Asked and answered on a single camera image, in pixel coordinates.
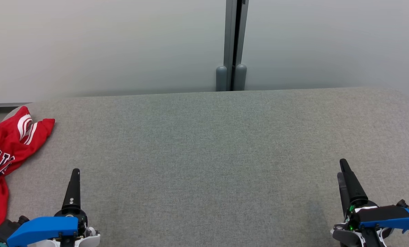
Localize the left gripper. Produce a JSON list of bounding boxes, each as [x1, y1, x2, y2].
[[55, 168, 101, 247]]

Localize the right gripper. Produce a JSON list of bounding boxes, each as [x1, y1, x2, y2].
[[331, 158, 392, 247]]

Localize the red jersey white side panels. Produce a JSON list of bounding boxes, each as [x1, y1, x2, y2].
[[0, 106, 56, 247]]

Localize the grey fabric padded bench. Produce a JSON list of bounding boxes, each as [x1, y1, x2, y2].
[[0, 86, 409, 247]]

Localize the grey partition bottom rail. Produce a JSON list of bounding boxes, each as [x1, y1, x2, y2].
[[0, 102, 32, 109]]

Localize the grey partition post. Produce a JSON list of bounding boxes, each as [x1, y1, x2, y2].
[[216, 0, 249, 92]]

